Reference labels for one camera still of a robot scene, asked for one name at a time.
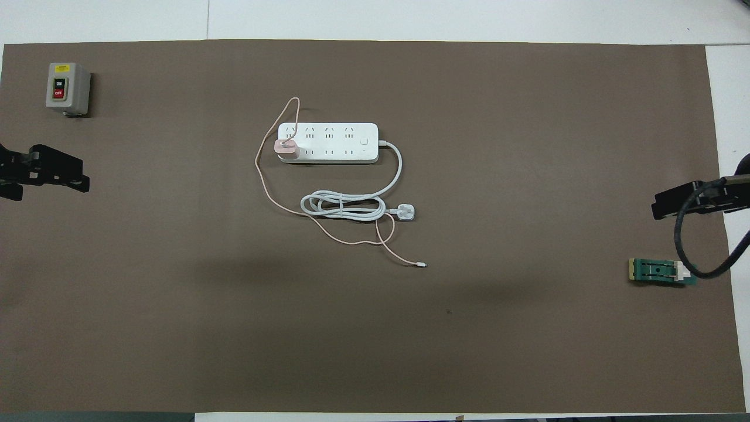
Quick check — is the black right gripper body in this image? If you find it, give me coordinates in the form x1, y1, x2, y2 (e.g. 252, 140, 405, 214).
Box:
695, 174, 750, 215

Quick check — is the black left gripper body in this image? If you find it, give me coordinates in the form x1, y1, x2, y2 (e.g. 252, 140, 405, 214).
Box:
0, 144, 40, 202

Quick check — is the pink charging cable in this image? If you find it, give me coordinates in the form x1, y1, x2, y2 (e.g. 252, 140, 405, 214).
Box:
254, 97, 428, 269

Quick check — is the white power strip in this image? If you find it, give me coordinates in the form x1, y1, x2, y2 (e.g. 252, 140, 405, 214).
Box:
277, 122, 380, 165

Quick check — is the green circuit board module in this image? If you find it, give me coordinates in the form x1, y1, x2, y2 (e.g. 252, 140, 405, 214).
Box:
629, 258, 699, 287

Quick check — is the brown table mat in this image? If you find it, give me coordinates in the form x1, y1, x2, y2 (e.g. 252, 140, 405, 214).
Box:
0, 39, 748, 414

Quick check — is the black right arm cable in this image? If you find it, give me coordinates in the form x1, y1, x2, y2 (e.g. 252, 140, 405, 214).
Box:
674, 154, 750, 280

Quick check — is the grey on-off switch box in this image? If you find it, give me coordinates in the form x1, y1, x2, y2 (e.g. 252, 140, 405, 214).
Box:
46, 62, 92, 117

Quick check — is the white power cord with plug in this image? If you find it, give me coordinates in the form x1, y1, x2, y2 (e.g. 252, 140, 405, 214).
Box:
300, 139, 417, 223

